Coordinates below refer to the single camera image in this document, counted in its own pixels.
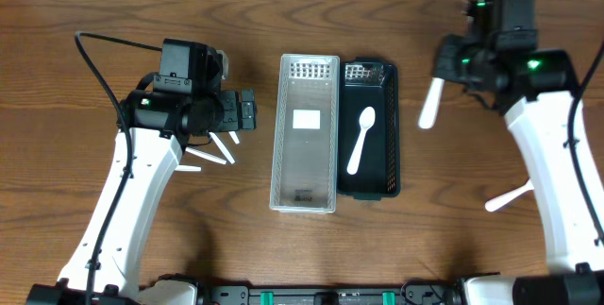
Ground white spoon lowest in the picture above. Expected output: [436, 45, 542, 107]
[175, 165, 202, 173]

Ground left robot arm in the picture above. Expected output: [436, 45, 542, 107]
[26, 89, 257, 304]

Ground white spoon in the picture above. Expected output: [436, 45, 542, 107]
[210, 132, 235, 164]
[228, 131, 241, 144]
[185, 147, 227, 165]
[346, 107, 376, 175]

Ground black mounting rail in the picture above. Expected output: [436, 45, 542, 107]
[198, 280, 466, 305]

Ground white label in basket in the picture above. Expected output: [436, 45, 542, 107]
[293, 110, 321, 130]

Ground clear plastic basket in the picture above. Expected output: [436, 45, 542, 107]
[269, 54, 340, 213]

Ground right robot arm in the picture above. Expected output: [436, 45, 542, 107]
[418, 35, 603, 304]

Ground black plastic basket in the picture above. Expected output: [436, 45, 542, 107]
[337, 57, 401, 200]

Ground white fork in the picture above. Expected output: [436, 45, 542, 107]
[484, 179, 534, 212]
[418, 77, 445, 129]

